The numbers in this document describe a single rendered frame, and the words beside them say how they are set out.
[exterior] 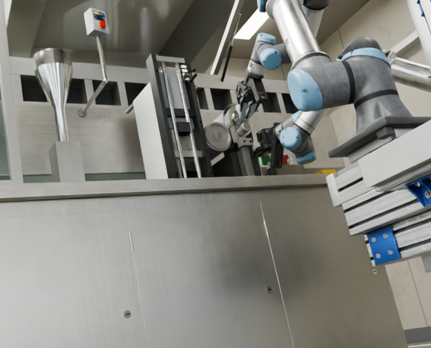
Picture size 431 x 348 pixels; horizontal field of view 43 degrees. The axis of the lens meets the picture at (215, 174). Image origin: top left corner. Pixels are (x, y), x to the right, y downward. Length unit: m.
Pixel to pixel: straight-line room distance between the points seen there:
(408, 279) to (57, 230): 4.03
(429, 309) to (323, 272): 3.19
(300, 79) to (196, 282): 0.67
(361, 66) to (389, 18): 3.81
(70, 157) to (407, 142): 1.22
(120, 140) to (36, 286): 1.05
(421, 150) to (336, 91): 0.37
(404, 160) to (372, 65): 0.38
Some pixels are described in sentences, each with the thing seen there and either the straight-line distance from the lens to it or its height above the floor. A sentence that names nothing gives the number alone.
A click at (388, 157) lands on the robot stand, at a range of 1.23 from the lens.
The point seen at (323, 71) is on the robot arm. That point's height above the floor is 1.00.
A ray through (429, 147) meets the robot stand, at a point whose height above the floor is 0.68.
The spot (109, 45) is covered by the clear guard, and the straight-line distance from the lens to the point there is 2.56.
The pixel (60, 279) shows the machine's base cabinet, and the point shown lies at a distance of 1.54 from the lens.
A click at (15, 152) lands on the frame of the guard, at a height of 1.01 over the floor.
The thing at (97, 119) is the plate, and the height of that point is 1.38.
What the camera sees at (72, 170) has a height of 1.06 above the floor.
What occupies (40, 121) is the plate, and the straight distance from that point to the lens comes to 2.34.
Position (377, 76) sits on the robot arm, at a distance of 1.49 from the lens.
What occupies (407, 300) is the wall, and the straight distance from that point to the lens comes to 5.27.
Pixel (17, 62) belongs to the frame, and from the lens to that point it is 2.45.
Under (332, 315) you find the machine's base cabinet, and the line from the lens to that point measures 1.97.
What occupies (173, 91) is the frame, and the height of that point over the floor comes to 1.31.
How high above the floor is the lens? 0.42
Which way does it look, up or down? 16 degrees up
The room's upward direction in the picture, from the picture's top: 12 degrees counter-clockwise
